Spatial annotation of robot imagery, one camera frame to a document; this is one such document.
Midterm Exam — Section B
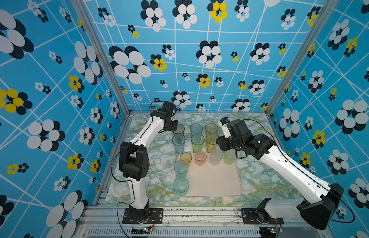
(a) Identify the tall grey tumbler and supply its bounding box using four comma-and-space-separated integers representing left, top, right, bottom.
172, 124, 185, 135

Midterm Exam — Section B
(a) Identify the tall light blue faceted tumbler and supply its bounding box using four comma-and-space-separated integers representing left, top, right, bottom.
172, 134, 186, 154

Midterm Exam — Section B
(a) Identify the short green cup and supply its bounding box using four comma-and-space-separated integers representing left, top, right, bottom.
224, 149, 237, 165

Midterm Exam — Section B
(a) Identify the tall frosted blue tumbler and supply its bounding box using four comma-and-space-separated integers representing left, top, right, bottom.
190, 123, 203, 136

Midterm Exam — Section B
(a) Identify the short clear frosted cup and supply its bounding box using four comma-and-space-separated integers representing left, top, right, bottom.
210, 149, 223, 166

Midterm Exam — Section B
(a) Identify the tall amber tumbler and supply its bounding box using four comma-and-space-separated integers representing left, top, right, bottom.
206, 133, 218, 153

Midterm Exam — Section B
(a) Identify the short yellow cup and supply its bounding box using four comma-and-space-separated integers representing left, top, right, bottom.
179, 152, 192, 165

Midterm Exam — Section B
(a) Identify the short pink textured cup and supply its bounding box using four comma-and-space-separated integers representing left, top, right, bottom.
194, 151, 207, 166

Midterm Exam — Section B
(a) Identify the tall teal tumbler front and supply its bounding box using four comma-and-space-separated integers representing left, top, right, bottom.
174, 160, 189, 178

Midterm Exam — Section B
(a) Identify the tall teal tumbler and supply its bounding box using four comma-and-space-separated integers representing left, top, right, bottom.
174, 160, 189, 178
173, 177, 189, 196

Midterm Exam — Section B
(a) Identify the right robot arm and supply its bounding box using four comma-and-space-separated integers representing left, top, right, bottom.
216, 117, 344, 230

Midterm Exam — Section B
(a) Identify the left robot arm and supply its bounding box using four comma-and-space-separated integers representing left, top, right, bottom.
119, 101, 178, 222

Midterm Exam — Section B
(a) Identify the beige plastic tray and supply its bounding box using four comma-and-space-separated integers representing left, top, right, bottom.
185, 154, 243, 197

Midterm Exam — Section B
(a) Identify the tall green tumbler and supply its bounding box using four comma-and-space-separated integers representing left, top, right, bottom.
191, 133, 205, 153

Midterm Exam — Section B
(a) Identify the tall yellow-olive tumbler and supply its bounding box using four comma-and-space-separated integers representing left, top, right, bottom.
205, 123, 219, 136

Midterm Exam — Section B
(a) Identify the small green circuit board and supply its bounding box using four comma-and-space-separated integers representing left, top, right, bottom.
131, 227, 154, 235

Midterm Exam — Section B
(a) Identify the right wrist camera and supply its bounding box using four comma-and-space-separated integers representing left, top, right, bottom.
219, 117, 231, 138

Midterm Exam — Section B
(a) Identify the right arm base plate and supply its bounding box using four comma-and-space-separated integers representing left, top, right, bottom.
238, 208, 284, 225

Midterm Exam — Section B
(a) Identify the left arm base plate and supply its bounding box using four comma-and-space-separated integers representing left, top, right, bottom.
122, 207, 164, 224

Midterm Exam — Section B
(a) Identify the aluminium front rail frame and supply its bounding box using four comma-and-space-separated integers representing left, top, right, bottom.
74, 206, 333, 238

